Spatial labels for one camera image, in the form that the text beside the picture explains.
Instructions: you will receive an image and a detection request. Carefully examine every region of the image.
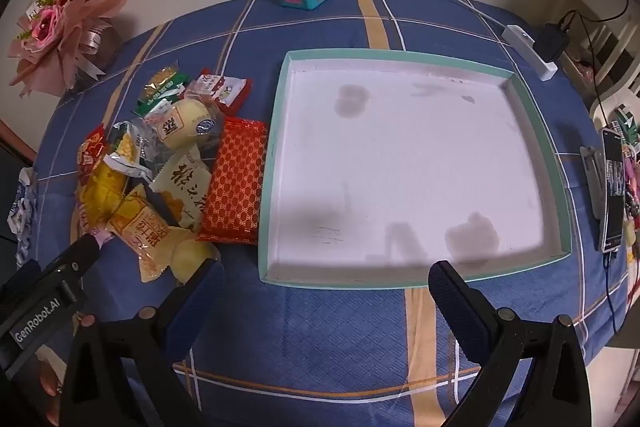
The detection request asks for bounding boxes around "orange and cream bread packet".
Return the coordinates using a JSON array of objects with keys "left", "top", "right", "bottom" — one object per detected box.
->
[{"left": 106, "top": 196, "right": 176, "bottom": 284}]

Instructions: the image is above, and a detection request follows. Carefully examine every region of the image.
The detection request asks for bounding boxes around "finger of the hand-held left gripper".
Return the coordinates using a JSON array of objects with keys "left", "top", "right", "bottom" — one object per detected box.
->
[{"left": 37, "top": 234, "right": 102, "bottom": 289}]

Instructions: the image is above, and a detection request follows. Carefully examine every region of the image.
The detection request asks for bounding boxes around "pale bun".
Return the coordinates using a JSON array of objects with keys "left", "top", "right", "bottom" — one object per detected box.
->
[{"left": 170, "top": 237, "right": 222, "bottom": 286}]

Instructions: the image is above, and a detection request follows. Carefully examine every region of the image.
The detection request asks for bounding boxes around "round bun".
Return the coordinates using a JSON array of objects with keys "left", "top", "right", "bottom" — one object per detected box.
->
[{"left": 145, "top": 99, "right": 224, "bottom": 154}]

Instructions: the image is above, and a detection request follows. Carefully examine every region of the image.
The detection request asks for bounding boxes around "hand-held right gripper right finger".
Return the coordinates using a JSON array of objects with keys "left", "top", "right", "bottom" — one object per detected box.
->
[{"left": 427, "top": 259, "right": 593, "bottom": 427}]

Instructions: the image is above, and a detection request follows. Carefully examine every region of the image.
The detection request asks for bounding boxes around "black smartphone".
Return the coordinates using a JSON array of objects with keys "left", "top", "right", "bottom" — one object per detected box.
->
[{"left": 599, "top": 127, "right": 629, "bottom": 254}]

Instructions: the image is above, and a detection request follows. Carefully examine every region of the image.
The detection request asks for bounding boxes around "grey phone stand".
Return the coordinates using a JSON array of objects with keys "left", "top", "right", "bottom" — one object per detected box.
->
[{"left": 579, "top": 145, "right": 606, "bottom": 221}]

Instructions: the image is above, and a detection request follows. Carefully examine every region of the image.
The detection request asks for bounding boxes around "red patterned snack packet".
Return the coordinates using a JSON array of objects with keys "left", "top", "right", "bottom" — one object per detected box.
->
[{"left": 196, "top": 116, "right": 269, "bottom": 247}]

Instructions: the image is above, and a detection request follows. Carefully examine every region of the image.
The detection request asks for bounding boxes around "yellow bread packet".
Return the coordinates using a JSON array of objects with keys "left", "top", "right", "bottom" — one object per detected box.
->
[{"left": 79, "top": 158, "right": 147, "bottom": 234}]

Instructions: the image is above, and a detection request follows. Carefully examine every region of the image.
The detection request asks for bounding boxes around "white power strip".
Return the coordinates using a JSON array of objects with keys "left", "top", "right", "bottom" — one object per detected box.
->
[{"left": 501, "top": 25, "right": 558, "bottom": 81}]

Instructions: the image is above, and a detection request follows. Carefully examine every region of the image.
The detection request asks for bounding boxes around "dark green snack packet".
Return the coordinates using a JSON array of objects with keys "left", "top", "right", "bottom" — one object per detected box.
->
[{"left": 133, "top": 92, "right": 183, "bottom": 118}]

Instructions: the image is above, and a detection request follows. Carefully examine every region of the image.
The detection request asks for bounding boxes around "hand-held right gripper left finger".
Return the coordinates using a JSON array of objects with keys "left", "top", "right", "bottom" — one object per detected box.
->
[{"left": 59, "top": 258, "right": 226, "bottom": 427}]

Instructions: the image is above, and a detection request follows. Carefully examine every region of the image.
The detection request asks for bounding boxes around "person's left hand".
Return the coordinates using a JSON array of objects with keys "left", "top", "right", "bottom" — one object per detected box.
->
[{"left": 38, "top": 313, "right": 97, "bottom": 427}]

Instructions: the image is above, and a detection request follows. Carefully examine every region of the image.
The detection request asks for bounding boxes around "teal-rimmed white tray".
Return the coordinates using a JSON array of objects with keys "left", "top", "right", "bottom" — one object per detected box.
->
[{"left": 257, "top": 49, "right": 573, "bottom": 290}]

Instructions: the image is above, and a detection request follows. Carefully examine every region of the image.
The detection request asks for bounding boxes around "brown wooden furniture edge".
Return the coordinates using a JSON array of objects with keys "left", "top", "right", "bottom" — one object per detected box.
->
[{"left": 0, "top": 117, "right": 37, "bottom": 160}]

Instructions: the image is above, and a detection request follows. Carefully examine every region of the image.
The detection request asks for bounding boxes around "black charger adapter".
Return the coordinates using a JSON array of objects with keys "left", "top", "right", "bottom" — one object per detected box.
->
[{"left": 536, "top": 23, "right": 571, "bottom": 64}]

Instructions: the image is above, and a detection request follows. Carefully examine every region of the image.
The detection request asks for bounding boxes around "colourful trinkets pile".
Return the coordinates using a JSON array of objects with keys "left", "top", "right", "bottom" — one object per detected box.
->
[{"left": 614, "top": 104, "right": 640, "bottom": 260}]

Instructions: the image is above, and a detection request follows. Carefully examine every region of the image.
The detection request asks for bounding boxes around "red and white snack packet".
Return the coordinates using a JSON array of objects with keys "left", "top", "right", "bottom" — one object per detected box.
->
[{"left": 185, "top": 68, "right": 253, "bottom": 116}]

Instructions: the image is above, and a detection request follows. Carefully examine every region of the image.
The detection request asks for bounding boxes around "blue plaid tablecloth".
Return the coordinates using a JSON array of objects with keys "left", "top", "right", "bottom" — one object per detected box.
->
[{"left": 17, "top": 0, "right": 632, "bottom": 427}]

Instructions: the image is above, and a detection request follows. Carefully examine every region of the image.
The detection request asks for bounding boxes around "small pink snack packet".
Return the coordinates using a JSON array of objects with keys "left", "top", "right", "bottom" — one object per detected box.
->
[{"left": 91, "top": 228, "right": 117, "bottom": 250}]

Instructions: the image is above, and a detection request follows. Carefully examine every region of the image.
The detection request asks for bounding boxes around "clear green cookie packet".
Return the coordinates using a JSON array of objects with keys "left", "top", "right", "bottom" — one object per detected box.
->
[{"left": 141, "top": 63, "right": 190, "bottom": 100}]

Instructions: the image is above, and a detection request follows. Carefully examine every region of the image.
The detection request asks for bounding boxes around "black charger cable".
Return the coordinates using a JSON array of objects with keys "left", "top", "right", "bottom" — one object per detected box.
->
[
  {"left": 557, "top": 0, "right": 632, "bottom": 32},
  {"left": 577, "top": 12, "right": 608, "bottom": 130}
]

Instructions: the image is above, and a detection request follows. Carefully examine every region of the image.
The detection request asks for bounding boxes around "pink flower bouquet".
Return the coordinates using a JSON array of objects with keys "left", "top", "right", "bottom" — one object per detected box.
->
[{"left": 7, "top": 0, "right": 129, "bottom": 98}]

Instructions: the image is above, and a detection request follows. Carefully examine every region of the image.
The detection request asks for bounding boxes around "cream packet with black print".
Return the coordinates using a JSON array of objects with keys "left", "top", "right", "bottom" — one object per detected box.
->
[{"left": 149, "top": 146, "right": 217, "bottom": 232}]

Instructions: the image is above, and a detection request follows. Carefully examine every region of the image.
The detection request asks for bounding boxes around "red heart-print snack packet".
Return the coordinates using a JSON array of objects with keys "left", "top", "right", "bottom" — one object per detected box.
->
[{"left": 75, "top": 124, "right": 109, "bottom": 188}]

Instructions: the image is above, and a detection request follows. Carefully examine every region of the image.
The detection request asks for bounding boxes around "blue and white tissue pack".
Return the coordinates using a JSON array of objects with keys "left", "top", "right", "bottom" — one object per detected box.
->
[{"left": 7, "top": 167, "right": 39, "bottom": 266}]

